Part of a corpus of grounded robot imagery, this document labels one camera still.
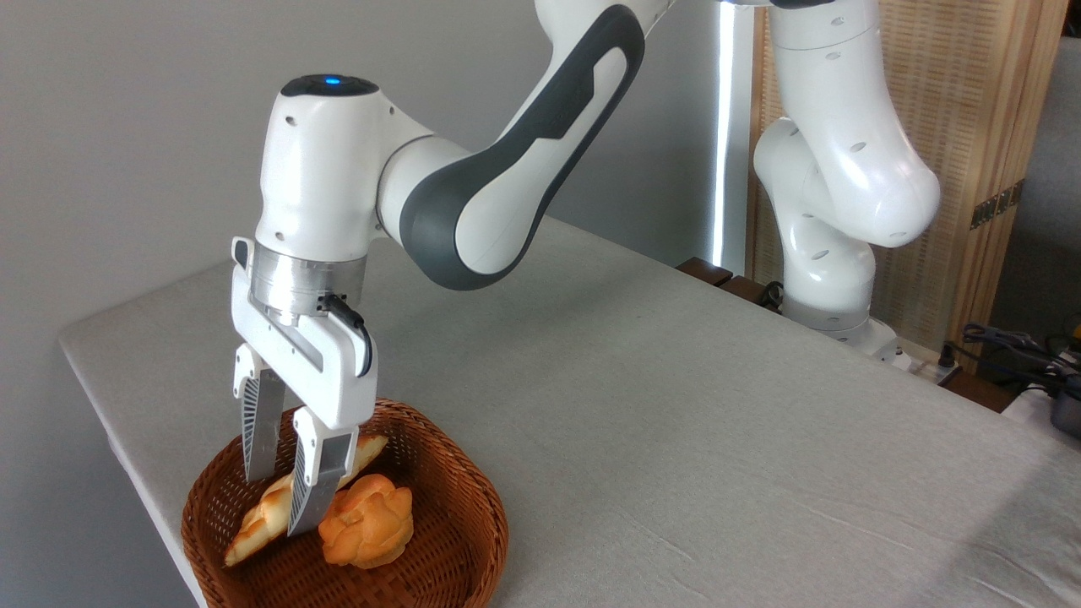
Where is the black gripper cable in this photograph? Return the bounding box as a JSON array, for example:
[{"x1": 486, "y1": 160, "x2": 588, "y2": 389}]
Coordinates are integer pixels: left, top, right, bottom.
[{"x1": 317, "y1": 293, "x2": 374, "y2": 378}]

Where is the long toasted bread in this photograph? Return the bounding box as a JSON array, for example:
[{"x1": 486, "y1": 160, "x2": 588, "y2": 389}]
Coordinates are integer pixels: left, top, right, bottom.
[{"x1": 224, "y1": 434, "x2": 390, "y2": 567}]

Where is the white power strip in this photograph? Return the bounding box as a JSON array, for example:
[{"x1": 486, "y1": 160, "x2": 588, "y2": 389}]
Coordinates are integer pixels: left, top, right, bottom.
[{"x1": 894, "y1": 342, "x2": 964, "y2": 388}]

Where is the dark metal screen hinge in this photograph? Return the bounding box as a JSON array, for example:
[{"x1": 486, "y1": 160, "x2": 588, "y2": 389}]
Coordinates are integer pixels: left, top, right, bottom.
[{"x1": 970, "y1": 179, "x2": 1025, "y2": 231}]

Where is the round orange bread bun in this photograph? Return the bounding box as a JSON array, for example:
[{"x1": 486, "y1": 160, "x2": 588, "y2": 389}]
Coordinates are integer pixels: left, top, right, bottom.
[{"x1": 317, "y1": 473, "x2": 415, "y2": 569}]

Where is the brown wicker basket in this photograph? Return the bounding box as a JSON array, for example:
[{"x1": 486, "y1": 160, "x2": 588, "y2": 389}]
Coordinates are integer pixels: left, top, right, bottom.
[{"x1": 181, "y1": 396, "x2": 509, "y2": 608}]

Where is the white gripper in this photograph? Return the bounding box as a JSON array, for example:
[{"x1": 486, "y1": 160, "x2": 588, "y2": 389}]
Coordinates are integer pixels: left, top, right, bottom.
[{"x1": 231, "y1": 236, "x2": 378, "y2": 538}]

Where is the black cable bundle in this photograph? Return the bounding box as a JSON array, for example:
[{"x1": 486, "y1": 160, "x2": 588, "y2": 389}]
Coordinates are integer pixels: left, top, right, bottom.
[{"x1": 946, "y1": 323, "x2": 1081, "y2": 398}]

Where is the wooden folding screen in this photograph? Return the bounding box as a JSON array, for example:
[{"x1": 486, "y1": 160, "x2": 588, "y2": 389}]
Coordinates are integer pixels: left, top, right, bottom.
[{"x1": 747, "y1": 0, "x2": 1069, "y2": 356}]

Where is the grey tablecloth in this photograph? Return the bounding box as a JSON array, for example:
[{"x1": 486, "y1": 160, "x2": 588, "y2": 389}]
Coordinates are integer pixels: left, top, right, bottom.
[{"x1": 57, "y1": 215, "x2": 1081, "y2": 608}]

